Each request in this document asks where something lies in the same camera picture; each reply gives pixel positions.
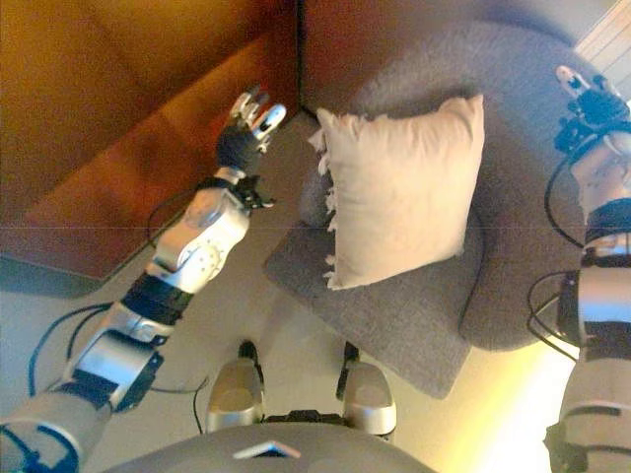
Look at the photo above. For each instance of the silver robot left leg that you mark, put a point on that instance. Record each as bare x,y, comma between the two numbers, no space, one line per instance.
234,394

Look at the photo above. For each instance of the grey fabric armchair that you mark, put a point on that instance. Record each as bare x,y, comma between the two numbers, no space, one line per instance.
409,325

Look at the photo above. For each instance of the silver robot torso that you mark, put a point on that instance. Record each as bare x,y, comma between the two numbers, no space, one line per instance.
276,451

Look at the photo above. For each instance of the white curtain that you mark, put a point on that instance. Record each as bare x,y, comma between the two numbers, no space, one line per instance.
609,29

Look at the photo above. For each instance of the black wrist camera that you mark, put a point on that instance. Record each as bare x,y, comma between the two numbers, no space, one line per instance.
572,135
254,192

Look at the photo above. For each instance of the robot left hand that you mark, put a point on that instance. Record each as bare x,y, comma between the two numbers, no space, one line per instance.
241,143

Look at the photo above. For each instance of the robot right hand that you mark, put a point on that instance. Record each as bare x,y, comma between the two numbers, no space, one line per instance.
601,108

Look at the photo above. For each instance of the silver robot right leg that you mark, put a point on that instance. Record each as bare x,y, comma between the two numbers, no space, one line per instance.
367,394

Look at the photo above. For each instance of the white fringed cushion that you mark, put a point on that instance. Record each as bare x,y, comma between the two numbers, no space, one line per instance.
399,197

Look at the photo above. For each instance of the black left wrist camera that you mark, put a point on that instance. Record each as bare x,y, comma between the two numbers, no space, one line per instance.
254,192

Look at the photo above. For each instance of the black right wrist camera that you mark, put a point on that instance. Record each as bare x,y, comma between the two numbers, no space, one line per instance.
572,135

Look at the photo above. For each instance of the silver robot leg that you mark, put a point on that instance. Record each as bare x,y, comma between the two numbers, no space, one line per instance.
234,394
367,394

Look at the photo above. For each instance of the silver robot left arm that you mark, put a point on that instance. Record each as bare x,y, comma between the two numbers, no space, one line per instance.
192,256

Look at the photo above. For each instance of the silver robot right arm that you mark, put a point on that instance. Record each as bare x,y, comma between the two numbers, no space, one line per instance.
601,295

